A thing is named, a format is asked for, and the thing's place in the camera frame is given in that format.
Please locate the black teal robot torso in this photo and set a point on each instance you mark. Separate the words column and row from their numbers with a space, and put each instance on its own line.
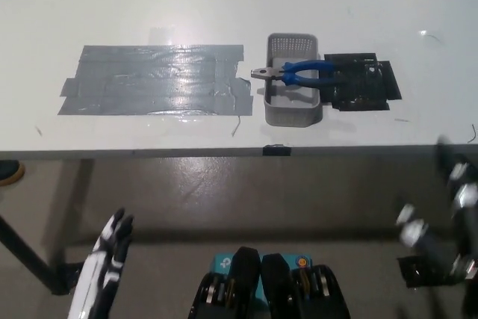
column 274, row 281

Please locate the black floor tape patch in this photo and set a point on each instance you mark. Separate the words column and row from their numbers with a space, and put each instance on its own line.
column 418, row 272
column 72, row 278

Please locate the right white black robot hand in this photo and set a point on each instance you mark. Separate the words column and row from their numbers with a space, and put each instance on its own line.
column 463, row 199

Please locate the black table leg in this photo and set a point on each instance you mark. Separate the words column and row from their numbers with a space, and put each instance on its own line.
column 30, row 255

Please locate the grey perforated plastic basket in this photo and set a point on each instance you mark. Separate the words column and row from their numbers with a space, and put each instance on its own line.
column 291, row 111

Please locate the small black tape piece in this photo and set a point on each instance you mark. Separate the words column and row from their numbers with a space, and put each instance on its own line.
column 276, row 150

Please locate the grey duct tape patch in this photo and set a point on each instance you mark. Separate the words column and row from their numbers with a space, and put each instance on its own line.
column 149, row 80

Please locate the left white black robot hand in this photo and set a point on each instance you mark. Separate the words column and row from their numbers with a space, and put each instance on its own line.
column 99, row 278

